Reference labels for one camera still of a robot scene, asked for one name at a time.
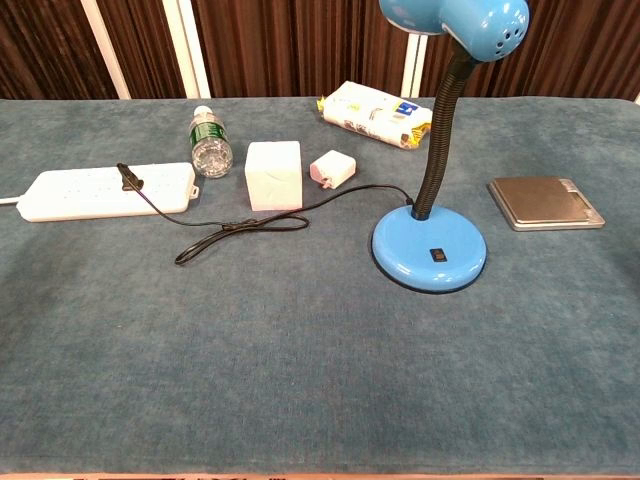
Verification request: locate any white plug adapter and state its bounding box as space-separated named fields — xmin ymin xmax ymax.
xmin=309 ymin=150 xmax=357 ymax=190

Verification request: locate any white power strip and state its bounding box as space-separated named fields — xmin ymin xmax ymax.
xmin=15 ymin=162 xmax=200 ymax=223

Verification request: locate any brown pleated curtain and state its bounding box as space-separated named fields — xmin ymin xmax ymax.
xmin=0 ymin=0 xmax=640 ymax=101

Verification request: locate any blue-grey table cloth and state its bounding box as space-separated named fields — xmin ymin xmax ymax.
xmin=0 ymin=96 xmax=640 ymax=475

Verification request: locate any clear plastic water bottle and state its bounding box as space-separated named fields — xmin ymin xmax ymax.
xmin=187 ymin=105 xmax=235 ymax=180

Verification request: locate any white snack package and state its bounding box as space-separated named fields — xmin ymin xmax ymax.
xmin=316 ymin=80 xmax=434 ymax=150

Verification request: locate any silver digital scale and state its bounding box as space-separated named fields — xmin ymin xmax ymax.
xmin=487 ymin=176 xmax=606 ymax=232

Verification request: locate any black lamp power cord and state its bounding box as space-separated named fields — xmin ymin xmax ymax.
xmin=116 ymin=162 xmax=414 ymax=267

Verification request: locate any white cube box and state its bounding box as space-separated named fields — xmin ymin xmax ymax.
xmin=244 ymin=140 xmax=304 ymax=212

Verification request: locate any blue desk lamp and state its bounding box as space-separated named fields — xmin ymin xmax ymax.
xmin=370 ymin=0 xmax=531 ymax=294

